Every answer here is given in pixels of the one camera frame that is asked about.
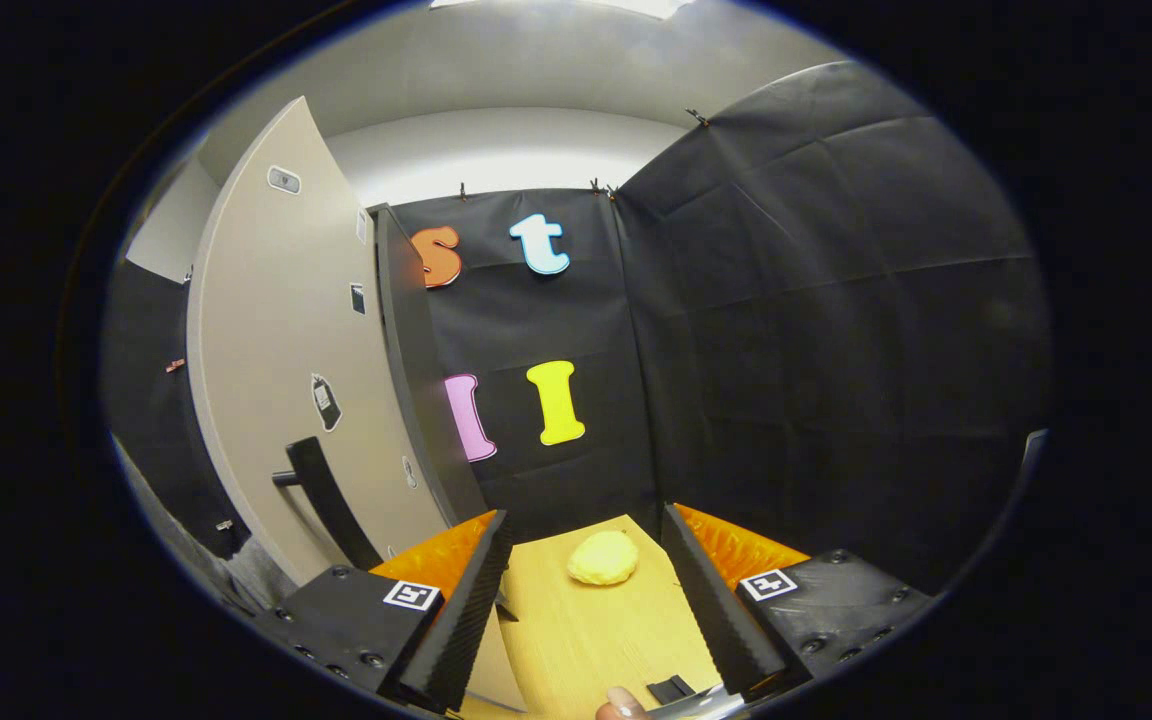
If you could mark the black backdrop cloth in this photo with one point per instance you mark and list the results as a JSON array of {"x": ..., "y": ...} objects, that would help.
[{"x": 836, "y": 350}]

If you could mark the dark grey cabinet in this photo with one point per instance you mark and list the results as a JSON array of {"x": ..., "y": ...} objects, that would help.
[{"x": 416, "y": 350}]

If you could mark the yellow bun-shaped object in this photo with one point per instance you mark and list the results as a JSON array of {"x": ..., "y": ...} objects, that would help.
[{"x": 603, "y": 557}]

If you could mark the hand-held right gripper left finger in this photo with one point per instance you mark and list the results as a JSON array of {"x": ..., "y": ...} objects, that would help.
[{"x": 466, "y": 620}]

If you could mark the beige cabinet door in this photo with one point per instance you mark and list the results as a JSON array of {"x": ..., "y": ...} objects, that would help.
[{"x": 276, "y": 330}]

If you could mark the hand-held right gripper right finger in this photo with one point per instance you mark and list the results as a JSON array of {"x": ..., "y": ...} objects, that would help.
[{"x": 716, "y": 610}]

